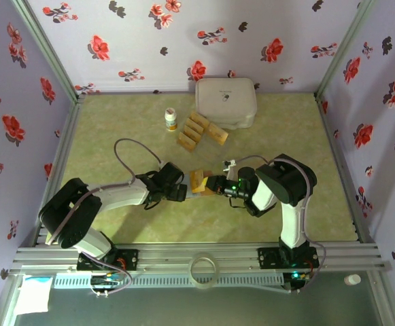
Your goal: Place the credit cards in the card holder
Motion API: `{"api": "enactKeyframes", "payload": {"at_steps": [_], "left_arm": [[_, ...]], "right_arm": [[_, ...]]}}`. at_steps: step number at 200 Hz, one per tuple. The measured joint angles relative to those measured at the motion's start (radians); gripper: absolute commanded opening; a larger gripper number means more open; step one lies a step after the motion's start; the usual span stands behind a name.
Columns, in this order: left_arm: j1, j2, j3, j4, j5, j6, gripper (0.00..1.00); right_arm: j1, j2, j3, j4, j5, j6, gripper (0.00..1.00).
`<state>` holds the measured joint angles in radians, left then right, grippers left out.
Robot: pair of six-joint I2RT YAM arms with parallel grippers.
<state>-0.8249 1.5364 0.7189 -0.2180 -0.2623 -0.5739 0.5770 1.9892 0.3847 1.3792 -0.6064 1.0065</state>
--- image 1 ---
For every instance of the gold credit card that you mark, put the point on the gold credit card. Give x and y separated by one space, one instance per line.
195 125
192 133
187 142
200 119
215 139
198 181
219 130

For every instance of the aluminium side rail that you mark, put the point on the aluminium side rail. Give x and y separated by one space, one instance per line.
67 136
339 153

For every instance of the white paper label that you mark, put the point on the white paper label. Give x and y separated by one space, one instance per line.
34 295

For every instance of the pink leather card holder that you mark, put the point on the pink leather card holder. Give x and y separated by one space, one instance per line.
197 196

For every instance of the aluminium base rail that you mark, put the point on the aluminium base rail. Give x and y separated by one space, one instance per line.
170 258

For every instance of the aluminium frame post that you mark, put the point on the aluminium frame post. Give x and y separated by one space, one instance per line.
47 51
343 51

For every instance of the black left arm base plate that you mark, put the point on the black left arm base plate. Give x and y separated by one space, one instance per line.
129 259

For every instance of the white plastic storage case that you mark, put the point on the white plastic storage case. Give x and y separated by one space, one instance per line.
224 102

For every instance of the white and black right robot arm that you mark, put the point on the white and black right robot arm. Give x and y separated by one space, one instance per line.
292 224

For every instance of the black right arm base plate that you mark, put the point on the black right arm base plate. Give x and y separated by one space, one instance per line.
268 258

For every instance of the clear tape roll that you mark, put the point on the clear tape roll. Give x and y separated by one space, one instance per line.
204 255

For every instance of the white pill bottle yellow label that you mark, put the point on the white pill bottle yellow label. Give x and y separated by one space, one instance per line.
171 120

